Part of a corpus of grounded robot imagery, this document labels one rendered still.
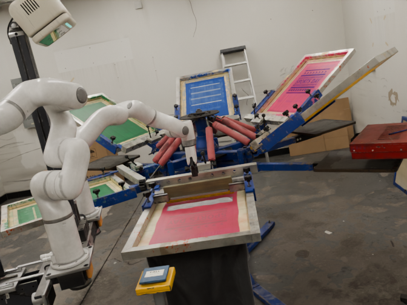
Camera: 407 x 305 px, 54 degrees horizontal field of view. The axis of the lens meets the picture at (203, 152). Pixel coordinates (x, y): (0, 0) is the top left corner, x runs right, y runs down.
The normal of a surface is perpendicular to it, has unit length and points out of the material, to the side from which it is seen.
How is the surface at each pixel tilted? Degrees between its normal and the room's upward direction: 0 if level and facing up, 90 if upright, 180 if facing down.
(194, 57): 90
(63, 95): 93
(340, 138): 72
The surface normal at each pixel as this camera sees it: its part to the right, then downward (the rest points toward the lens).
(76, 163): 0.76, -0.14
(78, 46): -0.06, 0.24
